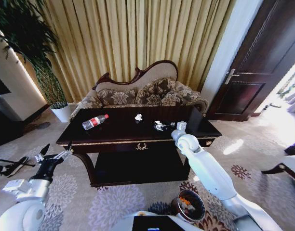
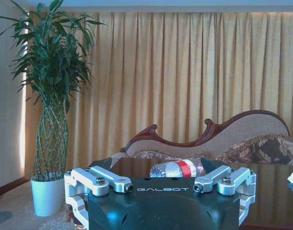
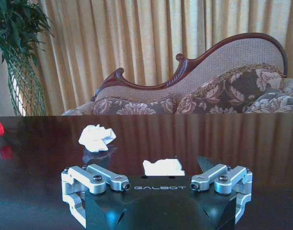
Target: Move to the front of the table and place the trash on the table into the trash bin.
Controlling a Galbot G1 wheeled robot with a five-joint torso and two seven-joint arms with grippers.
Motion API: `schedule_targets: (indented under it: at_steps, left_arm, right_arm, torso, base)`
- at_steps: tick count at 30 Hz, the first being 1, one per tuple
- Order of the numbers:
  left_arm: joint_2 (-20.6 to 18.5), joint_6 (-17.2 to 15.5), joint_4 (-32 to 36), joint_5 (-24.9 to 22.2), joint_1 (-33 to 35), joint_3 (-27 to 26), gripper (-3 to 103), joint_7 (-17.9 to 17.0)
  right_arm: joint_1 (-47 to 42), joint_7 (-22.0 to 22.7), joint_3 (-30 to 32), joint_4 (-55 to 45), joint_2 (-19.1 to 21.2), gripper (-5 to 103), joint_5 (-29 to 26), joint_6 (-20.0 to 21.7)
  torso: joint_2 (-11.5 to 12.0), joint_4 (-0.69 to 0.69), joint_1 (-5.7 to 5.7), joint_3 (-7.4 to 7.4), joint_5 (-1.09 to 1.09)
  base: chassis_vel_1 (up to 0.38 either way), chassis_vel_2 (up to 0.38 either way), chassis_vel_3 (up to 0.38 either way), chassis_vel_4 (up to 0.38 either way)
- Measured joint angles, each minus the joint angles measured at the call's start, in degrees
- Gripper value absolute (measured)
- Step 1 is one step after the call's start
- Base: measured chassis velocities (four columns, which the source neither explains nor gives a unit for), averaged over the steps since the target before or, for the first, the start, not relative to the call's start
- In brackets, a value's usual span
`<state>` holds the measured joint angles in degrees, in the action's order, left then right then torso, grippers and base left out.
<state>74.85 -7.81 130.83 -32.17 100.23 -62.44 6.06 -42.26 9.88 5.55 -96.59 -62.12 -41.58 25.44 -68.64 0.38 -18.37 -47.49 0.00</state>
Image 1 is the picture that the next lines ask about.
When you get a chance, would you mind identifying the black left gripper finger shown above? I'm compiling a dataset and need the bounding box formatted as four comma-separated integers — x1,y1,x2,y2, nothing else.
34,143,51,163
50,141,73,161

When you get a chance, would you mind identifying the round trash bin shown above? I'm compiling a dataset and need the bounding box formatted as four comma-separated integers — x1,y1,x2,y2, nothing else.
173,189,206,221

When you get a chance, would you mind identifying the black and white slipper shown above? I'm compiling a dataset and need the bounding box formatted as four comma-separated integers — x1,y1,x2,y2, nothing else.
0,156,29,178

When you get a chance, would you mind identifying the large floral brown cushion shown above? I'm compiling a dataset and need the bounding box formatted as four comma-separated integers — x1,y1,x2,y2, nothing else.
135,78,178,105

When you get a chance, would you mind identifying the dark wooden coffee table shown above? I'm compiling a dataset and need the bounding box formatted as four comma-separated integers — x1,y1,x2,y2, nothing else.
56,105,222,188

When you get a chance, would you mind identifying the white plant pot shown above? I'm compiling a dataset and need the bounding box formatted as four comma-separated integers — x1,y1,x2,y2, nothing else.
50,102,72,123

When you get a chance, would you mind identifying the clear plastic bottle red label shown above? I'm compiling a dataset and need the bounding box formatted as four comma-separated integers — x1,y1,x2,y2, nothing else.
81,114,109,130

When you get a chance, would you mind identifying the floral beige sofa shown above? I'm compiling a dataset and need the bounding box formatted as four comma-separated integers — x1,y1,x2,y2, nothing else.
70,60,209,118

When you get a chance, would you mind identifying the wide floral brown cushion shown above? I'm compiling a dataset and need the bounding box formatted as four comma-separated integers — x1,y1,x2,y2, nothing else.
97,88,137,106

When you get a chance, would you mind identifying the white robot front shell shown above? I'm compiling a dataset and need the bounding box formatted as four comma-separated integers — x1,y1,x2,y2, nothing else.
118,210,197,231

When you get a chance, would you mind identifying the yellow pleated curtain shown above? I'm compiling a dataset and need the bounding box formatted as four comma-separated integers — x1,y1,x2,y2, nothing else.
39,0,235,104

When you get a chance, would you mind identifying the dark brown wooden door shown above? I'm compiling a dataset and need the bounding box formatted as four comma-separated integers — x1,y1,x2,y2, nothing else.
206,0,295,122

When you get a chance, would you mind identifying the tall green leafy plant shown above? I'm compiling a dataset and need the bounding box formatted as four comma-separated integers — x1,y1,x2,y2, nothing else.
0,0,67,108

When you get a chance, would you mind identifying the dark wood white chair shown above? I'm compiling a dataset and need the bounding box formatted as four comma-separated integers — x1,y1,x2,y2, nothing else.
261,138,295,187

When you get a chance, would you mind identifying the silver door handle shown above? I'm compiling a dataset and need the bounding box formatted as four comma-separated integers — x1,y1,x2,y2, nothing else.
224,69,240,85

